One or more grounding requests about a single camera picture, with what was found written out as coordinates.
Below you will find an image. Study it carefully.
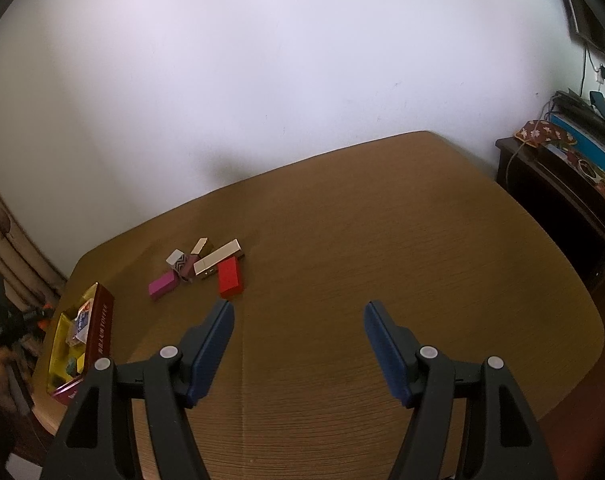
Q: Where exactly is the gold bar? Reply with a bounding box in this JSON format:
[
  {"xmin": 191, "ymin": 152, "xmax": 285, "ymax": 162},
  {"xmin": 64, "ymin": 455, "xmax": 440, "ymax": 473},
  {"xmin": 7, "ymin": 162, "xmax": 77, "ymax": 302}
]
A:
[{"xmin": 193, "ymin": 239, "xmax": 246, "ymax": 277}]

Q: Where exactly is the black wall cable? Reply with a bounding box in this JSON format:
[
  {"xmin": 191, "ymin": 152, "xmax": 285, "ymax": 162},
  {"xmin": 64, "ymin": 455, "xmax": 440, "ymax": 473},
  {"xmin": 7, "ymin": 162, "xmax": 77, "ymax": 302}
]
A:
[{"xmin": 579, "ymin": 45, "xmax": 605, "ymax": 97}]

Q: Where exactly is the red patterned cloth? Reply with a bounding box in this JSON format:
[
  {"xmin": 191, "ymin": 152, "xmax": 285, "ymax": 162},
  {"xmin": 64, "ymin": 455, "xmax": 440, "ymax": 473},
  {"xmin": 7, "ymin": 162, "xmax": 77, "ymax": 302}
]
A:
[{"xmin": 517, "ymin": 120, "xmax": 576, "ymax": 148}]

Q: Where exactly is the dark wooden cabinet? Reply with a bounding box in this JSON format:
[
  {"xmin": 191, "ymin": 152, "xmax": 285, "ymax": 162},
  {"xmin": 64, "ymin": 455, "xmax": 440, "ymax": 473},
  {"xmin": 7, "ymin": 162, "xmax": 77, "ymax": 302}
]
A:
[{"xmin": 495, "ymin": 136, "xmax": 605, "ymax": 293}]

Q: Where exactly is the pink rectangular block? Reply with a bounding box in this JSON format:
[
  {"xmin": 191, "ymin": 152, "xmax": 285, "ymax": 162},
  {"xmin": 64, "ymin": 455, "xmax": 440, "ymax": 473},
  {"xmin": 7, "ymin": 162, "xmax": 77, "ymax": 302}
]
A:
[{"xmin": 148, "ymin": 270, "xmax": 179, "ymax": 302}]

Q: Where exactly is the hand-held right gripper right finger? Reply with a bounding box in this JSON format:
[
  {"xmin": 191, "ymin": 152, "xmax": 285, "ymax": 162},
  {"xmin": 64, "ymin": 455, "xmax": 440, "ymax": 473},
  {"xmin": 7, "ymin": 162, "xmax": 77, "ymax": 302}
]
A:
[{"xmin": 364, "ymin": 301, "xmax": 558, "ymax": 480}]

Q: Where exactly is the red rectangular block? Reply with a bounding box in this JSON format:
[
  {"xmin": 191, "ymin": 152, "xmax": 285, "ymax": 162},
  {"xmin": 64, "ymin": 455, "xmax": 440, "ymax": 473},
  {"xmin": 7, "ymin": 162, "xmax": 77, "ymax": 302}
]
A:
[{"xmin": 217, "ymin": 256, "xmax": 244, "ymax": 300}]

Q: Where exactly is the clear floss box blue label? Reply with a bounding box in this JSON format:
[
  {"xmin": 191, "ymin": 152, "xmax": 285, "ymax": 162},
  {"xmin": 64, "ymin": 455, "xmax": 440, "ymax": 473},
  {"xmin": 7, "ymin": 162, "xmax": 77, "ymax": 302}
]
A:
[{"xmin": 75, "ymin": 300, "xmax": 96, "ymax": 346}]

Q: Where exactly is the person's left hand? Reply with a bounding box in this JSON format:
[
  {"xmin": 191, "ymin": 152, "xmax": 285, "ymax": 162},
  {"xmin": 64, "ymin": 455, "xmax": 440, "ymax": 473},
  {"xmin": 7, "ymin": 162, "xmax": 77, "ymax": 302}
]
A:
[{"xmin": 0, "ymin": 345, "xmax": 33, "ymax": 416}]

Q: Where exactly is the blue cardboard box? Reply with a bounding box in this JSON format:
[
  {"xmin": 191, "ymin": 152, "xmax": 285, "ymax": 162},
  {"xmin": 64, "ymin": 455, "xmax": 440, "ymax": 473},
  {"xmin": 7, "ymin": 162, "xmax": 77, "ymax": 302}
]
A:
[{"xmin": 550, "ymin": 112, "xmax": 605, "ymax": 183}]

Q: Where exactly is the red tin box gold inside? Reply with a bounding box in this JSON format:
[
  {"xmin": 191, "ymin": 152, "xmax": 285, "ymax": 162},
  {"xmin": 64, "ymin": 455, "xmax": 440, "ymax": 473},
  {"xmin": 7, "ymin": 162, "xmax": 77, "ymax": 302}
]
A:
[{"xmin": 47, "ymin": 282, "xmax": 116, "ymax": 407}]

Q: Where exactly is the white cube with striped side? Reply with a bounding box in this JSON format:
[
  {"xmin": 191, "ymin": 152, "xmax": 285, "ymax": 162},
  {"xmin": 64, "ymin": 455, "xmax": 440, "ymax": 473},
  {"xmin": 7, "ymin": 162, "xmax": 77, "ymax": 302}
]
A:
[{"xmin": 166, "ymin": 249, "xmax": 197, "ymax": 281}]

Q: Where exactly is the beige patterned curtain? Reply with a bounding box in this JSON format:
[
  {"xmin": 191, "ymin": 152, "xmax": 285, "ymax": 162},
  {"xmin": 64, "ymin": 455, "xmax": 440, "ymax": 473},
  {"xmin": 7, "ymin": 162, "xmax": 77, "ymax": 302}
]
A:
[{"xmin": 0, "ymin": 160, "xmax": 68, "ymax": 311}]

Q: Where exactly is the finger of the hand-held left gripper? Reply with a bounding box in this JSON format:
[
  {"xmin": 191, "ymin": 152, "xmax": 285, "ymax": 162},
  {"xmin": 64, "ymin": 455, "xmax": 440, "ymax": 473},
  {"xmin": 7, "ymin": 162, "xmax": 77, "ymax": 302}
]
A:
[{"xmin": 12, "ymin": 305, "xmax": 50, "ymax": 333}]

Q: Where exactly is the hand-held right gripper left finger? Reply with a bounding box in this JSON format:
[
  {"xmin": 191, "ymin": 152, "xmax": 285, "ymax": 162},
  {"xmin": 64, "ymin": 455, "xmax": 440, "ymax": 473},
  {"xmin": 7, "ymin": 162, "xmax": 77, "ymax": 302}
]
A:
[{"xmin": 40, "ymin": 299, "xmax": 236, "ymax": 480}]

